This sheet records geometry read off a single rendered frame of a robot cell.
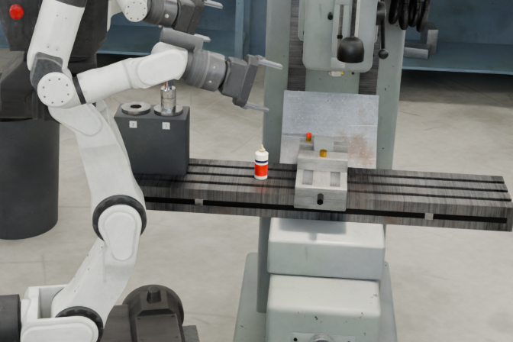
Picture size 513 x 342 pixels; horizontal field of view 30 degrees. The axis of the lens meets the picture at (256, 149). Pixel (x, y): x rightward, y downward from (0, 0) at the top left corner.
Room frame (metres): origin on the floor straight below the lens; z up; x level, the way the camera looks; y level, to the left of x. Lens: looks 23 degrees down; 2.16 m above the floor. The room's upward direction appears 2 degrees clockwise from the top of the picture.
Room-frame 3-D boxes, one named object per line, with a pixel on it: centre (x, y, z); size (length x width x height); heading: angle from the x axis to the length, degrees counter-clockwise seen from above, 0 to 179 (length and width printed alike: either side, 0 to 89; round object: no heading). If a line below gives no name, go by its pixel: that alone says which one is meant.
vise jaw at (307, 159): (2.61, -0.20, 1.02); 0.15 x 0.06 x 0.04; 86
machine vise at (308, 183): (2.64, -0.20, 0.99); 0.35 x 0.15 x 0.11; 176
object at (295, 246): (2.66, -0.23, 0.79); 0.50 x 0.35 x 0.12; 177
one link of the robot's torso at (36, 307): (2.23, 0.53, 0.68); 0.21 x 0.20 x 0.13; 101
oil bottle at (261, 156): (2.67, -0.02, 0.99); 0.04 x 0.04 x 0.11
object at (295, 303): (2.64, -0.23, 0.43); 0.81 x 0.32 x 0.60; 177
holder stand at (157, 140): (2.72, 0.32, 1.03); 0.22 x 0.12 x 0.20; 89
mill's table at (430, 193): (2.67, -0.16, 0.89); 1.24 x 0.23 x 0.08; 87
